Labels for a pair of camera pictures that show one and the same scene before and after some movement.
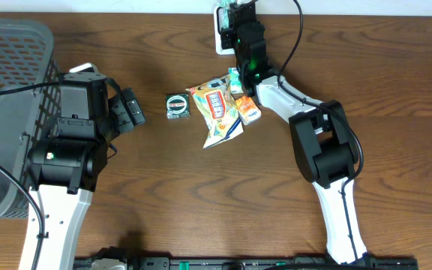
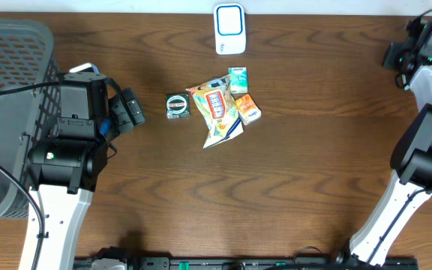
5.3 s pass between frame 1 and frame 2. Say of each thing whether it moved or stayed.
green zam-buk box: stayed
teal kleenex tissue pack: stayed
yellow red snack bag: stayed
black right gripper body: moved
